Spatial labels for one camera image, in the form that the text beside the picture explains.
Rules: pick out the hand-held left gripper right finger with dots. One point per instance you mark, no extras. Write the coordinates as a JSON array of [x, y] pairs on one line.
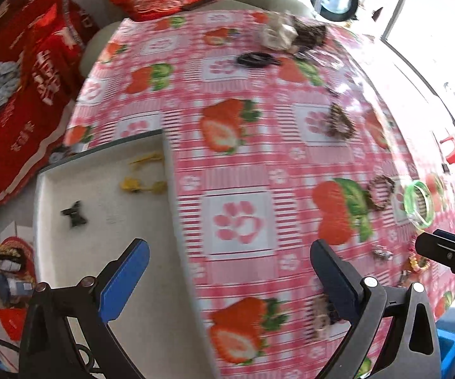
[[336, 280]]

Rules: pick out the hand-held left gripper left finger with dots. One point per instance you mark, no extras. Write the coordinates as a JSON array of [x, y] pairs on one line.
[[126, 280]]

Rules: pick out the silver rhinestone hairpin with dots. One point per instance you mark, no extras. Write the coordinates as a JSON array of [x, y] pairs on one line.
[[381, 253]]

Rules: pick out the green translucent bangle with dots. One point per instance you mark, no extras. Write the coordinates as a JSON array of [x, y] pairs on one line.
[[409, 205]]

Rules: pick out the white jewelry tray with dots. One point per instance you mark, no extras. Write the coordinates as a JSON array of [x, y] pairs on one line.
[[132, 221]]

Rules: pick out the black beaded snap hair clip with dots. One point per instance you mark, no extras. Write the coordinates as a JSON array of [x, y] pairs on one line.
[[336, 114]]

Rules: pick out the small black claw clip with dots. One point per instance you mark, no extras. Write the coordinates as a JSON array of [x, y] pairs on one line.
[[73, 215]]

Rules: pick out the blue plastic crate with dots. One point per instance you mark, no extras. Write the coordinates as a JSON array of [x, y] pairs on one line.
[[448, 349]]

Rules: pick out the red patterned bag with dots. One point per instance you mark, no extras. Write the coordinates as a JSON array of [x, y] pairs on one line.
[[16, 246]]

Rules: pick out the red snack packet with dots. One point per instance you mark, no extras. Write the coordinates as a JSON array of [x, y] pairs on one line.
[[10, 323]]

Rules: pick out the red printed blanket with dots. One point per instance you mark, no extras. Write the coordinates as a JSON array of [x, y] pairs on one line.
[[34, 87]]

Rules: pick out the black oval hair clip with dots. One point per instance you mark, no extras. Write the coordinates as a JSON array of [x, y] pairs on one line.
[[257, 60]]

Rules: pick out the dark brown scrunchie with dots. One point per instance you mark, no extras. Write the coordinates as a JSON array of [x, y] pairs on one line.
[[310, 35]]

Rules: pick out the cream scrunchie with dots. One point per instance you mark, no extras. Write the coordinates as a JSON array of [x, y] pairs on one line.
[[277, 31]]

